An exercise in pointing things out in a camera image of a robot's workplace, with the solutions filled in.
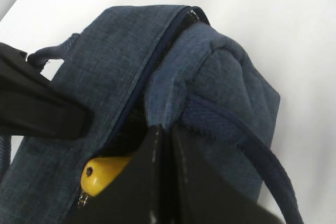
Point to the dark blue insulated lunch bag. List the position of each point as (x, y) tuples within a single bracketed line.
[(136, 67)]

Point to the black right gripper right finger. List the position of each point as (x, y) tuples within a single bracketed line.
[(204, 196)]

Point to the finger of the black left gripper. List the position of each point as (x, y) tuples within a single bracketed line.
[(30, 106)]

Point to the yellow toy bell pepper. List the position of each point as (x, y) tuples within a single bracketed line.
[(99, 172)]

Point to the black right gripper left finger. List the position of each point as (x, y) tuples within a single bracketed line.
[(142, 193)]

